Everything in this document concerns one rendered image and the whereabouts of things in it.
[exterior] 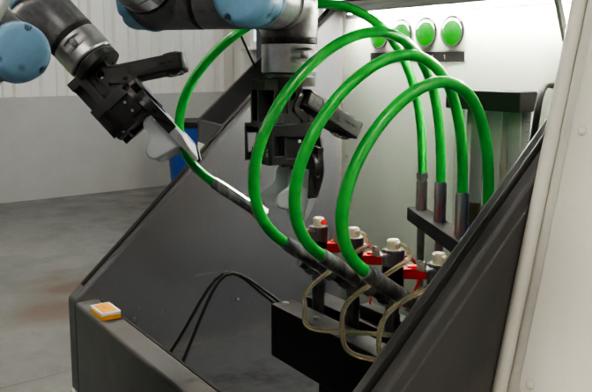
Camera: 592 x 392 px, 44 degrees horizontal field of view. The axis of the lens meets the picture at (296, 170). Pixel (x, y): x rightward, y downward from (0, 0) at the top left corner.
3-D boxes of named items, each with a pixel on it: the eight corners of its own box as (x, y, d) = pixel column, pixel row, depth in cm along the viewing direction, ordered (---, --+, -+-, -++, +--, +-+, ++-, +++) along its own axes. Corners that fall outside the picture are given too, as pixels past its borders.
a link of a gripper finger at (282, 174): (257, 229, 104) (256, 164, 103) (292, 224, 107) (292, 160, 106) (269, 233, 101) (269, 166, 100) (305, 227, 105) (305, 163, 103)
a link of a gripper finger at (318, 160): (293, 195, 103) (293, 133, 102) (304, 194, 104) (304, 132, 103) (313, 200, 99) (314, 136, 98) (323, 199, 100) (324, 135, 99)
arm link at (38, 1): (4, 18, 113) (50, -12, 116) (52, 70, 112) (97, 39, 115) (-4, -8, 105) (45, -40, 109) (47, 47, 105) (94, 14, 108)
